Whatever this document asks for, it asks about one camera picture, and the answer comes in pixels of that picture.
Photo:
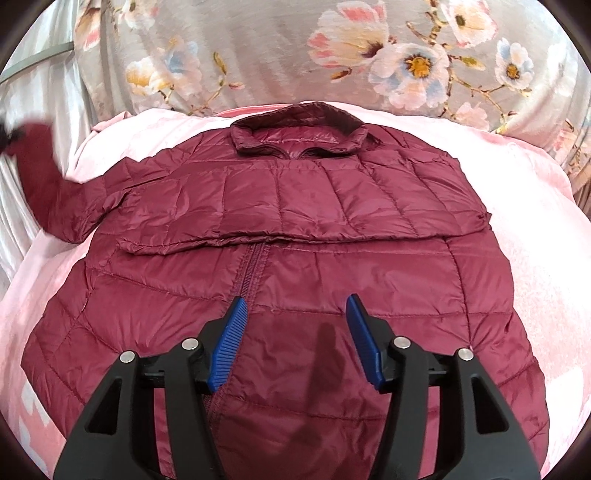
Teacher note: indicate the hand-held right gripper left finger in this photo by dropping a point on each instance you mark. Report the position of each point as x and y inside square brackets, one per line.
[229, 344]

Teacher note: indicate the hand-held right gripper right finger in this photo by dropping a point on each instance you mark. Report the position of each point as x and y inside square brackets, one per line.
[362, 341]

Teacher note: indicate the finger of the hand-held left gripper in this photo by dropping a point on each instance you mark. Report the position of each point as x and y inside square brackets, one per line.
[11, 136]

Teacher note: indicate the maroon quilted puffer jacket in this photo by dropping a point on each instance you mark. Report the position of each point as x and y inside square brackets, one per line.
[323, 207]

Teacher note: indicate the silver satin cloth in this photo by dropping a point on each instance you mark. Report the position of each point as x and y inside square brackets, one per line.
[37, 194]

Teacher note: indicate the grey metal strip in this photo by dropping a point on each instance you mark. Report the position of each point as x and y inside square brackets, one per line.
[46, 54]

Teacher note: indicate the pink patterned fleece blanket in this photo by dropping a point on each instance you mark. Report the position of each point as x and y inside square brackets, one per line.
[531, 230]

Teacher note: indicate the grey floral bed sheet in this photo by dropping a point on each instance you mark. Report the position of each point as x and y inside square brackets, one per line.
[277, 55]

